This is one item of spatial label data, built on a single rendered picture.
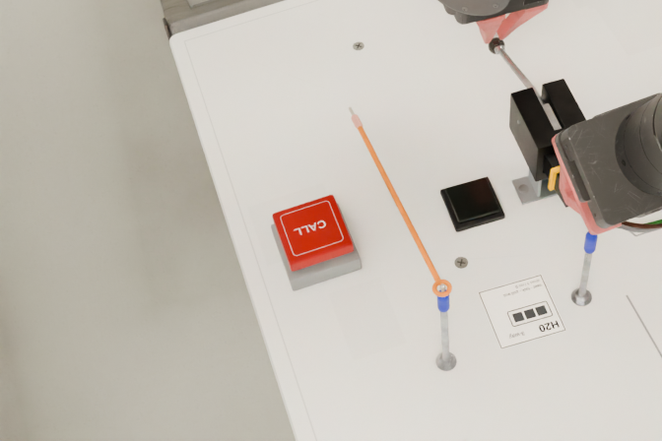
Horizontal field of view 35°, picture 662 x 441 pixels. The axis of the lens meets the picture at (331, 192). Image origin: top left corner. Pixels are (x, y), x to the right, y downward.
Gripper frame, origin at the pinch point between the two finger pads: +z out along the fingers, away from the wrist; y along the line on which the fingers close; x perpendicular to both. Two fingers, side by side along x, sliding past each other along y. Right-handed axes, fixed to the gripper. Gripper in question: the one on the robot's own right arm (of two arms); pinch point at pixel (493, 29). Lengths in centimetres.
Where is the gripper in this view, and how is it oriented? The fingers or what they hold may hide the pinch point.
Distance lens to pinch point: 85.6
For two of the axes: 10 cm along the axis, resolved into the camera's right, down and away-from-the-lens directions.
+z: 0.6, 4.6, 8.9
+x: -2.6, -8.5, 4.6
